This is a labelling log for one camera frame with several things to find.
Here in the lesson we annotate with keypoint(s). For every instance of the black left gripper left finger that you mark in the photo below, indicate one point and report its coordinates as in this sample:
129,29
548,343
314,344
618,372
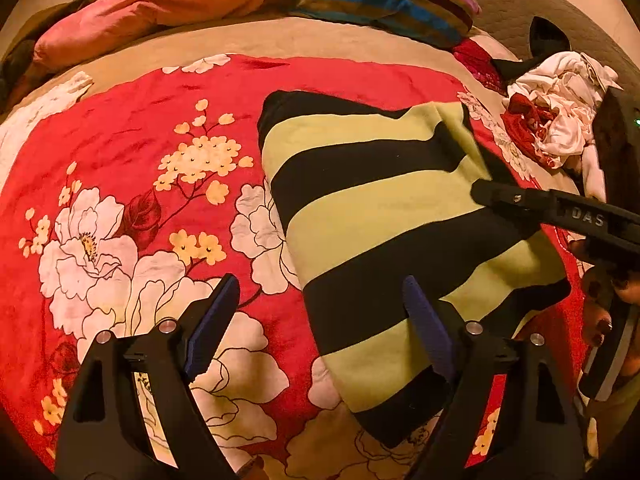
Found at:
103,433

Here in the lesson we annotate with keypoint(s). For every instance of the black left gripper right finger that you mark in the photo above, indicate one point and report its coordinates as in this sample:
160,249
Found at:
507,415

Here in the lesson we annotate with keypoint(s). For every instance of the black and green striped sweater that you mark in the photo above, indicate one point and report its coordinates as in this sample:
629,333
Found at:
367,198

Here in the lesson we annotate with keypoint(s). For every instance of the white and red clothes pile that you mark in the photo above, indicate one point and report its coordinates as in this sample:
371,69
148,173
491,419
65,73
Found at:
546,124

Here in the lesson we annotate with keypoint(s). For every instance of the person's right hand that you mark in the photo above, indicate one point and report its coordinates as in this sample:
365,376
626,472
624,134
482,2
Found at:
601,286

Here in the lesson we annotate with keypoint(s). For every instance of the black garment by headboard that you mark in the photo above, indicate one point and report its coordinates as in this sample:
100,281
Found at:
545,40

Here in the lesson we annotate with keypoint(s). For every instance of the beige bed sheet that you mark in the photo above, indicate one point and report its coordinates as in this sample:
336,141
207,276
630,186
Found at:
280,40

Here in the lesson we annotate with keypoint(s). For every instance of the red floral blanket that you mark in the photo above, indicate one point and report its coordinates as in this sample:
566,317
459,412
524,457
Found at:
66,276

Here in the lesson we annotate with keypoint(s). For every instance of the pink pillow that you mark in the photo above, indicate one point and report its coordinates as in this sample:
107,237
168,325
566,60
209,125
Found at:
106,25

